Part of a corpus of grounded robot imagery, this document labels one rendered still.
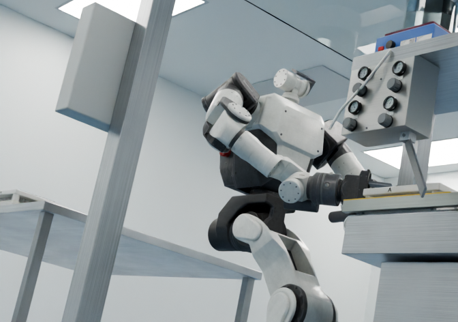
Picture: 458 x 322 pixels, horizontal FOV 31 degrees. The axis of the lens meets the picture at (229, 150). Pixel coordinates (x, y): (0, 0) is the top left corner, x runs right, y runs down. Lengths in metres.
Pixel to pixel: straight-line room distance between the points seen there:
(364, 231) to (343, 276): 6.69
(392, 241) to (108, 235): 0.70
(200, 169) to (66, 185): 1.36
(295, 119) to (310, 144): 0.10
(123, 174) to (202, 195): 5.87
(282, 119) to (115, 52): 0.84
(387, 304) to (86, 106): 0.87
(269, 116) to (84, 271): 1.03
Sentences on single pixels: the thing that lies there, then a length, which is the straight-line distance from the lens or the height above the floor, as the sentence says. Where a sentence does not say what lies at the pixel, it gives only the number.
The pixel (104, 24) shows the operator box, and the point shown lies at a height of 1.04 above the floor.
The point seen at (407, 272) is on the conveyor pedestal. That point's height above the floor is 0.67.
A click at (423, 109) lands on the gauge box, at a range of 2.19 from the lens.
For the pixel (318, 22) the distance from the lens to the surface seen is 2.37.
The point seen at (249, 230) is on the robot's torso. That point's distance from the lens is 2.57.
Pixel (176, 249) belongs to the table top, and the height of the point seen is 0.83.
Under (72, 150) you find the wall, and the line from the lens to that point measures 7.03.
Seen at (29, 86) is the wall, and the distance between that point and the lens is 6.94.
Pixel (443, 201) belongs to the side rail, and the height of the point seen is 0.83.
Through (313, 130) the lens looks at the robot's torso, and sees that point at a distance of 2.70.
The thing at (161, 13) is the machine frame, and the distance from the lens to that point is 1.95.
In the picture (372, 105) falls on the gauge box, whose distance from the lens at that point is 2.23.
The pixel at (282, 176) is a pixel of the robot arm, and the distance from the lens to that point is 2.36.
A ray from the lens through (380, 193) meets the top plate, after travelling 2.18.
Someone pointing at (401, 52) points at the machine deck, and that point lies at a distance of 2.23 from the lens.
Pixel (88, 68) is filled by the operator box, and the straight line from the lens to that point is 1.89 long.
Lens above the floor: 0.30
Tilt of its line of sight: 16 degrees up
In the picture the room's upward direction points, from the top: 12 degrees clockwise
